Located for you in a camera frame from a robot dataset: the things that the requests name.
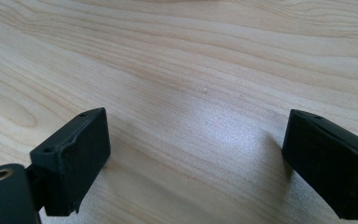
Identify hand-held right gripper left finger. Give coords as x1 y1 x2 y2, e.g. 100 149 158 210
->
29 106 112 217

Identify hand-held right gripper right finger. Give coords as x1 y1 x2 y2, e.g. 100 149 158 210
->
281 108 358 221

